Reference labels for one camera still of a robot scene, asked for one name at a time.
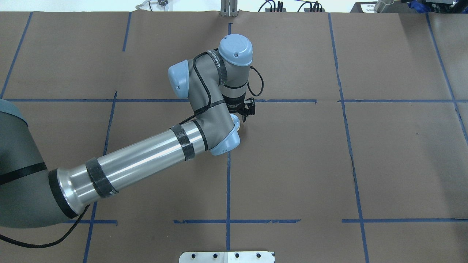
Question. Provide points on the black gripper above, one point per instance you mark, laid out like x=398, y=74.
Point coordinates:
x=234, y=105

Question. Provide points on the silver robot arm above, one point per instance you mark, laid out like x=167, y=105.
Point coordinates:
x=214, y=82

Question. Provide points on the brown paper table cover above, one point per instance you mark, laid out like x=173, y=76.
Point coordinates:
x=357, y=152

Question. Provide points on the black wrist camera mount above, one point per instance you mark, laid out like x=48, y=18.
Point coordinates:
x=248, y=109

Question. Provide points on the aluminium frame post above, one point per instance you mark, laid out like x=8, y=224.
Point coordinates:
x=229, y=8

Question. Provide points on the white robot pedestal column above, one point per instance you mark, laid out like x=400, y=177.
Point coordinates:
x=228, y=257

